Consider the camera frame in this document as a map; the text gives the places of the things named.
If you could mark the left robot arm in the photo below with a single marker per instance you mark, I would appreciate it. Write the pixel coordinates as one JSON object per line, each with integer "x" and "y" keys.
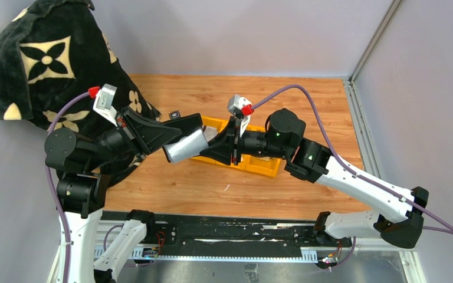
{"x": 82, "y": 192}

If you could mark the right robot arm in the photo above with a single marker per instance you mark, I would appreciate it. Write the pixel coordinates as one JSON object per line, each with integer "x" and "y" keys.
{"x": 394, "y": 214}

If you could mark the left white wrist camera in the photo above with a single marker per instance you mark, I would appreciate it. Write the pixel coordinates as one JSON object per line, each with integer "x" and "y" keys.
{"x": 103, "y": 103}

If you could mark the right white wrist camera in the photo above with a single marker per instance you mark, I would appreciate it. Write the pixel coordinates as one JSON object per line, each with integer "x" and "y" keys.
{"x": 240, "y": 107}

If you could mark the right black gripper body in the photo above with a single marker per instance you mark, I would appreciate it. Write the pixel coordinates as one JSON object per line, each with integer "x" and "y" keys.
{"x": 240, "y": 143}

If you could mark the yellow three-compartment bin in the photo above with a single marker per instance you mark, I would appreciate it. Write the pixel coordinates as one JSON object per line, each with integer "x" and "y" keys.
{"x": 266, "y": 166}

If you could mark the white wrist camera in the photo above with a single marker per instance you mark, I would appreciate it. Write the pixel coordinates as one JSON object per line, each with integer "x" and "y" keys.
{"x": 240, "y": 107}
{"x": 103, "y": 103}

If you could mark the black floral blanket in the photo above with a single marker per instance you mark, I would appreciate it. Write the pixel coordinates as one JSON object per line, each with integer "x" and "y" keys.
{"x": 52, "y": 52}

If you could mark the aluminium frame post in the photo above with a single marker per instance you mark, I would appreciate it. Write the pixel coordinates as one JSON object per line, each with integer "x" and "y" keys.
{"x": 379, "y": 32}

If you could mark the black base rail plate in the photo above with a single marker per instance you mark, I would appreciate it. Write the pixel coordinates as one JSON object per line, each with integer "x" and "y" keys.
{"x": 216, "y": 236}

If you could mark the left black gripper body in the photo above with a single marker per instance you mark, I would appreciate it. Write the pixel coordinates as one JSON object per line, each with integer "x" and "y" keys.
{"x": 131, "y": 133}

